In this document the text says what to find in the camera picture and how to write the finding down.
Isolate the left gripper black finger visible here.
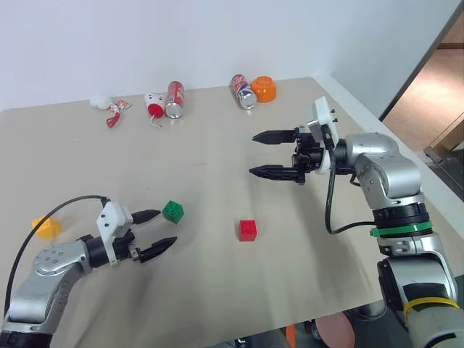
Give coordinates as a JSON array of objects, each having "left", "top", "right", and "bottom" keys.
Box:
[
  {"left": 139, "top": 236, "right": 178, "bottom": 265},
  {"left": 130, "top": 208, "right": 162, "bottom": 225}
]

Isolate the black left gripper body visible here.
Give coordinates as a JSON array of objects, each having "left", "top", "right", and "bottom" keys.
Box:
[{"left": 113, "top": 231, "right": 144, "bottom": 264}]

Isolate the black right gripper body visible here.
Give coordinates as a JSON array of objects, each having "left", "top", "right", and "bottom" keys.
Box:
[{"left": 291, "top": 125, "right": 333, "bottom": 186}]

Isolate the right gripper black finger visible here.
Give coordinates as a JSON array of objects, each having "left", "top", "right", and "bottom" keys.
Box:
[
  {"left": 252, "top": 128, "right": 299, "bottom": 146},
  {"left": 248, "top": 164, "right": 302, "bottom": 184}
]

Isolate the green toy brick cube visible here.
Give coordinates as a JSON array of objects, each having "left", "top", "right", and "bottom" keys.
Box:
[{"left": 161, "top": 199, "right": 185, "bottom": 225}]

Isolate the orange plastic cup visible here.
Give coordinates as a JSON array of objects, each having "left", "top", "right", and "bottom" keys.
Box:
[{"left": 251, "top": 75, "right": 278, "bottom": 104}]

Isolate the blue red soda can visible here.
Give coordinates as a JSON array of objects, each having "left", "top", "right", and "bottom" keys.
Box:
[{"left": 229, "top": 73, "right": 259, "bottom": 110}]

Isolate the red toy brick cube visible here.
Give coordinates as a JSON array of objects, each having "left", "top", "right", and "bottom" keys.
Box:
[{"left": 238, "top": 219, "right": 259, "bottom": 242}]

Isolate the yellow toy brick cube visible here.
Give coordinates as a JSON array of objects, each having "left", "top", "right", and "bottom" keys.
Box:
[{"left": 31, "top": 215, "right": 62, "bottom": 241}]

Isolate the white red plush toy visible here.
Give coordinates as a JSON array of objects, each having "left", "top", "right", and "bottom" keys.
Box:
[{"left": 144, "top": 92, "right": 165, "bottom": 130}]

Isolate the orange upright bar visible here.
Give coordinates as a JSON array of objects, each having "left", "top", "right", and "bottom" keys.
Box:
[{"left": 283, "top": 324, "right": 297, "bottom": 348}]

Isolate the red round disc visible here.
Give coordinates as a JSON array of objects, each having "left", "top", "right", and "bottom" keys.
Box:
[{"left": 316, "top": 312, "right": 355, "bottom": 348}]

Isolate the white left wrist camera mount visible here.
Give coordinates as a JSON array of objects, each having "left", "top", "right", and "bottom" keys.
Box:
[{"left": 96, "top": 202, "right": 133, "bottom": 268}]

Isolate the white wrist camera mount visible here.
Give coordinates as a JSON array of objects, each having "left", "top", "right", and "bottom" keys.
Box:
[
  {"left": 96, "top": 202, "right": 133, "bottom": 268},
  {"left": 306, "top": 96, "right": 341, "bottom": 177}
]

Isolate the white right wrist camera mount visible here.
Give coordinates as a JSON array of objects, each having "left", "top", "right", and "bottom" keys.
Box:
[{"left": 306, "top": 96, "right": 341, "bottom": 177}]

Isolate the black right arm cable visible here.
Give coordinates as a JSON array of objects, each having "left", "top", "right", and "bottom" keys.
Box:
[{"left": 323, "top": 133, "right": 376, "bottom": 235}]

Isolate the red white keychain charm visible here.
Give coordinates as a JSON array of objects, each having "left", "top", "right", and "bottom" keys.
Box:
[{"left": 105, "top": 100, "right": 133, "bottom": 129}]

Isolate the dark door frame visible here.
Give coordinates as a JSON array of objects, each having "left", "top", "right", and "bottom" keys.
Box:
[{"left": 378, "top": 1, "right": 464, "bottom": 123}]

